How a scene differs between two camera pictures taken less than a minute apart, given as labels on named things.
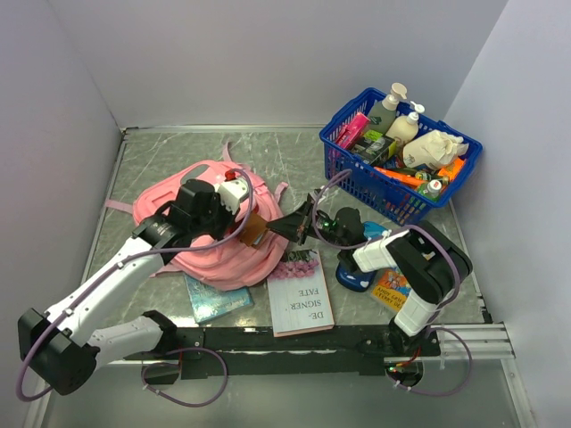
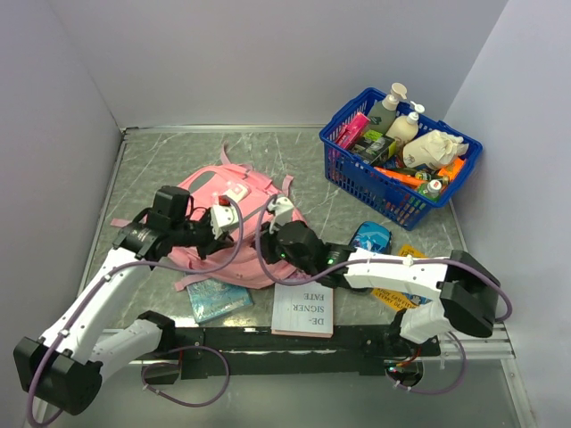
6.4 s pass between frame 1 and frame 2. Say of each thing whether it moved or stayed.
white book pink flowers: stayed
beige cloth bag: stayed
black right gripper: moved
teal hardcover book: stayed
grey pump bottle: stayed
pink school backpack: moved
